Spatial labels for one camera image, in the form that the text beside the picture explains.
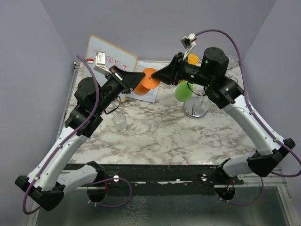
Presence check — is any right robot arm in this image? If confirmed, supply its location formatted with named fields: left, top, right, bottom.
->
left=152, top=47, right=295, bottom=184

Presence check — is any orange plastic wine glass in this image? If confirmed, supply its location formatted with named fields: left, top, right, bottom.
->
left=134, top=68, right=160, bottom=96

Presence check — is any yellow framed whiteboard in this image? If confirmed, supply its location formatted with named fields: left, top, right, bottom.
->
left=82, top=35, right=138, bottom=102

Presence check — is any chrome wine glass rack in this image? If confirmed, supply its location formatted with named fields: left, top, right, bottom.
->
left=182, top=54, right=239, bottom=120

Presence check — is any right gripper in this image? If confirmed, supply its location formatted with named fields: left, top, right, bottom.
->
left=151, top=53, right=213, bottom=88

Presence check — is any printed paper sheet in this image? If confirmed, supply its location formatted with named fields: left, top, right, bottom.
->
left=127, top=61, right=170, bottom=103

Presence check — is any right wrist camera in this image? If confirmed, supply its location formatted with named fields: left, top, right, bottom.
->
left=180, top=33, right=197, bottom=60

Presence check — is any yellow plastic wine glass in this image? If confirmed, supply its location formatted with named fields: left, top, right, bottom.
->
left=188, top=53, right=201, bottom=66

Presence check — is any green plastic wine glass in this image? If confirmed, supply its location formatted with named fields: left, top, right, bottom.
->
left=174, top=81, right=194, bottom=102

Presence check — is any clear wine glass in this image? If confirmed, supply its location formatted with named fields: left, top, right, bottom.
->
left=193, top=90, right=211, bottom=115

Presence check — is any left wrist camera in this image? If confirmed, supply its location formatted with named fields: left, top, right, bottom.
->
left=93, top=51, right=111, bottom=77

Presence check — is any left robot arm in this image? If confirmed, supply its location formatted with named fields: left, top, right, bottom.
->
left=15, top=66, right=145, bottom=211

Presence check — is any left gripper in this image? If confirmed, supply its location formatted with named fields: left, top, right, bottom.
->
left=95, top=65, right=145, bottom=114

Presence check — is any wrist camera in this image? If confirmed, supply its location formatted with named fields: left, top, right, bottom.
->
left=180, top=33, right=197, bottom=60
left=93, top=51, right=111, bottom=77

